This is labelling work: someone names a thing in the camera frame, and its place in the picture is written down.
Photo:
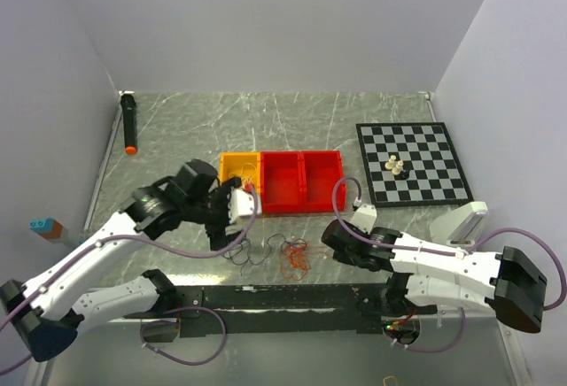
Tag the black white chessboard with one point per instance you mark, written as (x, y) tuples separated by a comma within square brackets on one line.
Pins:
[(436, 175)]

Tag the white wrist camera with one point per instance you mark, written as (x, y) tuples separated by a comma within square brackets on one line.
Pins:
[(364, 218), (242, 204)]

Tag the red plastic bin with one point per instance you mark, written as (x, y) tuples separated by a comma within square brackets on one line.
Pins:
[(282, 180), (322, 171)]

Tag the cream chess pawn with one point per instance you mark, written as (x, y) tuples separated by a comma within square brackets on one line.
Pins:
[(397, 169)]

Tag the blue orange block tower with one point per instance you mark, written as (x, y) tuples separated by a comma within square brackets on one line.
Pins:
[(54, 232)]

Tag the yellow plastic bin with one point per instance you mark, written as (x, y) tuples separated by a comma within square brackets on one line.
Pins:
[(244, 165)]

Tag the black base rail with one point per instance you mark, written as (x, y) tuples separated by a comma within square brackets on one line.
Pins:
[(359, 307)]

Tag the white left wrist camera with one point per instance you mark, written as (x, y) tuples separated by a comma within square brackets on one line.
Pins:
[(242, 204)]

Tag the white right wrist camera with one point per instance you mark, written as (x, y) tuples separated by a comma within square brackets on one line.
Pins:
[(364, 218)]

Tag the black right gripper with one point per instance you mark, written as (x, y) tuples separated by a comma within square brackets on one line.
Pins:
[(342, 258)]

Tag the black chess piece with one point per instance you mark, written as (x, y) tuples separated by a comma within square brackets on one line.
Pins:
[(404, 174)]

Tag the black marker orange cap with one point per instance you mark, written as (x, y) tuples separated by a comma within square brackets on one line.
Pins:
[(128, 106)]

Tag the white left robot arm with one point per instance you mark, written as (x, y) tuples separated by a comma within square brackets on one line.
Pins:
[(50, 310)]

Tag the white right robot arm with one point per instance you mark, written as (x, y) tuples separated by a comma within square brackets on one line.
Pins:
[(425, 274)]

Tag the white plastic stand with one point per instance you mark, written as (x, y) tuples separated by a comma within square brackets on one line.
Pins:
[(460, 227)]

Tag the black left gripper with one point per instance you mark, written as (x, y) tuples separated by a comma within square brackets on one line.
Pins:
[(217, 232)]

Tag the cream chess piece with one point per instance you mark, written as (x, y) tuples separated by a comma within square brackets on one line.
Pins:
[(391, 163)]

